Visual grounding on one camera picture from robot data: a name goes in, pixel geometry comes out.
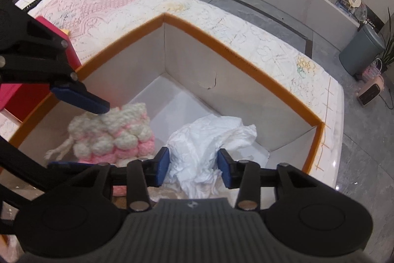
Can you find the striped woven basket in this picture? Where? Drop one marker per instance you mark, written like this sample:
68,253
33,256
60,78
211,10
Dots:
371,72

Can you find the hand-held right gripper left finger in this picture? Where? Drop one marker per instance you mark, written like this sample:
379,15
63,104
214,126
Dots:
161,166

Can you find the long-leaf potted plant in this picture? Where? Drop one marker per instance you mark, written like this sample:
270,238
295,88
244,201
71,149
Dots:
388,44

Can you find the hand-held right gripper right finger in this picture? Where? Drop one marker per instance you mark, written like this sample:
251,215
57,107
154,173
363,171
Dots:
226,169

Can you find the grey trash can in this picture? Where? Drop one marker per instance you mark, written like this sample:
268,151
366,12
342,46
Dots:
363,50

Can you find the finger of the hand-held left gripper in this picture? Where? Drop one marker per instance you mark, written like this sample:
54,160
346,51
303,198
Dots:
27,164
86,101

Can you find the red box with clear front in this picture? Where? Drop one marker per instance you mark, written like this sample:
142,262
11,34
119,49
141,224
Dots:
18,96

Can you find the pink white knitted bag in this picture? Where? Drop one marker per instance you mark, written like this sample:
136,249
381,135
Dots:
123,133

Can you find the pink space heater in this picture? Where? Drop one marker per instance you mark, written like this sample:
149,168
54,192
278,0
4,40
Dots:
371,92

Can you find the black remote control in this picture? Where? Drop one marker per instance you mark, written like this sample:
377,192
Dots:
33,3

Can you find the orange cardboard box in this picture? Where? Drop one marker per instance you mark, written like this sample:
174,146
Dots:
246,96

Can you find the yellow soft item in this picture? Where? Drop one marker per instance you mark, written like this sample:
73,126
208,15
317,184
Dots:
65,32

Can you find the white crinkled cloth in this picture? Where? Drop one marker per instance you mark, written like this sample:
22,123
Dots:
209,139

